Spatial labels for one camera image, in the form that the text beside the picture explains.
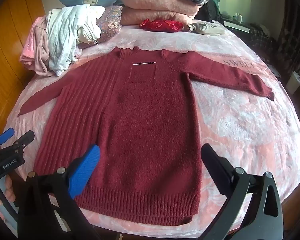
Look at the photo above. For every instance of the light blue striped garment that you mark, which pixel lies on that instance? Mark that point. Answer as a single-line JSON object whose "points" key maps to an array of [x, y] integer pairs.
{"points": [[62, 37]]}

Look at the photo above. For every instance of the bright pink garment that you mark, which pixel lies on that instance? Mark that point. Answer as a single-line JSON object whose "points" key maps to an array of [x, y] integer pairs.
{"points": [[26, 52]]}

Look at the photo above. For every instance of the folded pink fleece blanket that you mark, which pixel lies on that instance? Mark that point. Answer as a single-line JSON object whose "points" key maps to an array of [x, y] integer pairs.
{"points": [[155, 1], [150, 17]]}

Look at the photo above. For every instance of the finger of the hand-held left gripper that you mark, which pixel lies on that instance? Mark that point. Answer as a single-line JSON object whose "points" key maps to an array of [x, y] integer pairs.
{"points": [[5, 134], [23, 140]]}

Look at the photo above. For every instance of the person's left hand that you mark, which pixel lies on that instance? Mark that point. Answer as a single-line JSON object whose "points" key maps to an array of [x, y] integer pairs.
{"points": [[8, 188]]}

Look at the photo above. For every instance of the dusty pink garment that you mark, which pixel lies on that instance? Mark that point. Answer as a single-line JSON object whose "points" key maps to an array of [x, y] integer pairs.
{"points": [[41, 47]]}

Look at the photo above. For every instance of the pink printed blanket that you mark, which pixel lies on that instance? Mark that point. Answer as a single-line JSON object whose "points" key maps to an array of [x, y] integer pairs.
{"points": [[240, 130]]}

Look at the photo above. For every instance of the red patterned pouch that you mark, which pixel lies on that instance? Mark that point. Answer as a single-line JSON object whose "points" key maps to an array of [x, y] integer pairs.
{"points": [[162, 25]]}

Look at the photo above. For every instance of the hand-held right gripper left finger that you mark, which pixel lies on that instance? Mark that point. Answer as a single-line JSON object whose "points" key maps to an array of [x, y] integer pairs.
{"points": [[86, 170]]}

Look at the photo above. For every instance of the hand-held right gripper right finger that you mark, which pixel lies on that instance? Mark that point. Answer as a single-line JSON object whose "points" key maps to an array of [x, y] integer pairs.
{"points": [[215, 165]]}

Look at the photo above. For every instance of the white bin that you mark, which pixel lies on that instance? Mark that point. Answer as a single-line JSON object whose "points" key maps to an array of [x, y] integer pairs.
{"points": [[294, 82]]}

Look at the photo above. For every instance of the purple patterned pillow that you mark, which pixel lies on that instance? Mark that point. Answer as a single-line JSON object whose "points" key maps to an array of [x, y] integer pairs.
{"points": [[111, 23]]}

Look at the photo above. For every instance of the maroon knit sweater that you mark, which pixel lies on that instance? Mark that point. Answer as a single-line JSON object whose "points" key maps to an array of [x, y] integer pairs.
{"points": [[145, 130]]}

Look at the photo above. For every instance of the wooden wardrobe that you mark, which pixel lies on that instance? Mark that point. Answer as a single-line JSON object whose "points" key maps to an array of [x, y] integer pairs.
{"points": [[10, 42]]}

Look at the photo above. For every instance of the dark desk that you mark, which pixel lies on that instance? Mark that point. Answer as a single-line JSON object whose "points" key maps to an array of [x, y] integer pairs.
{"points": [[236, 25]]}

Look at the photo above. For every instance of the dark patterned cloth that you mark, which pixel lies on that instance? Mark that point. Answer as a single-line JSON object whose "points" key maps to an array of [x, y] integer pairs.
{"points": [[282, 50]]}

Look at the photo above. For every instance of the beige pouch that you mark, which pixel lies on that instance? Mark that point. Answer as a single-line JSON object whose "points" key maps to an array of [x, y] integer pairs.
{"points": [[207, 28]]}

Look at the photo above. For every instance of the white zip garment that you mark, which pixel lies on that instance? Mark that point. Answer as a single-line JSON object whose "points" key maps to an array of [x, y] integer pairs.
{"points": [[88, 33]]}

